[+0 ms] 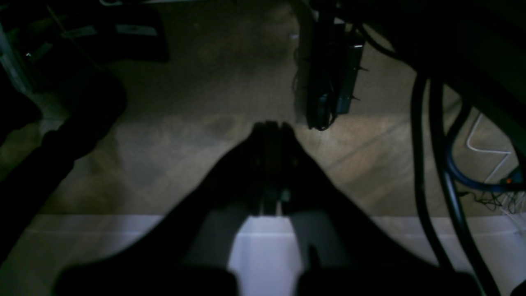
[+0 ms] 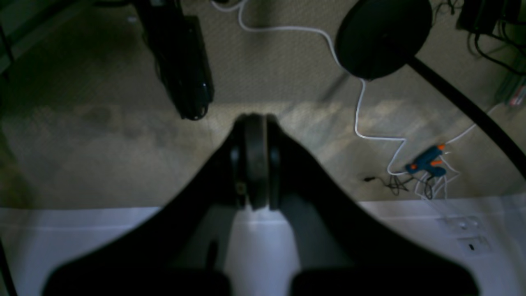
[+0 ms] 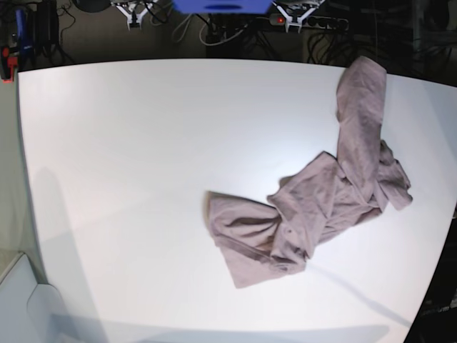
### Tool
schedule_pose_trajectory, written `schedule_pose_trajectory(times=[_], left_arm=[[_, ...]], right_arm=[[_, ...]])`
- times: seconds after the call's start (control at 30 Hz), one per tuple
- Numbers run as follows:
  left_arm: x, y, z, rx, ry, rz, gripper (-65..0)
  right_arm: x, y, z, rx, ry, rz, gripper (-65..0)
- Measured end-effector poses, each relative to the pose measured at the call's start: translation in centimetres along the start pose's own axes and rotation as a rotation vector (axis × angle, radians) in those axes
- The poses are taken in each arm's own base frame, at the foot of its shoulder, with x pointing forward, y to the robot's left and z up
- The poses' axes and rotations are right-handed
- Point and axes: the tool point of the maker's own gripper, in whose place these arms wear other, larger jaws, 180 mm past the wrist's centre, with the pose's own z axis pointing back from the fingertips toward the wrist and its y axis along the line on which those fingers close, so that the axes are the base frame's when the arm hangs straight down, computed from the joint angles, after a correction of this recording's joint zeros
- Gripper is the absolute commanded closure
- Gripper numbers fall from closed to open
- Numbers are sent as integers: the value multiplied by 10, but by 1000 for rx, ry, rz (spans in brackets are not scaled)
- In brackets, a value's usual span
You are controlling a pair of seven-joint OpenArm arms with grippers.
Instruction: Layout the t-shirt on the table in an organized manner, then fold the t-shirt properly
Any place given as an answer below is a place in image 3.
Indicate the red clamp tool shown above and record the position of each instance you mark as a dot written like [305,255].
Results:
[9,63]

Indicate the blue box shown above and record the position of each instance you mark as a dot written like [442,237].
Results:
[222,6]

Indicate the white cabinet corner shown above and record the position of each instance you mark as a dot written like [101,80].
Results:
[29,311]

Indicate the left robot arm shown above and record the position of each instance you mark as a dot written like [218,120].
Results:
[295,12]

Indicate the mauve t-shirt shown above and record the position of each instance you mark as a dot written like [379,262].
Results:
[265,241]

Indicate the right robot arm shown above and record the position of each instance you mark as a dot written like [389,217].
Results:
[134,11]

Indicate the black power strip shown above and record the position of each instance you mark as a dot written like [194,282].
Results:
[325,23]

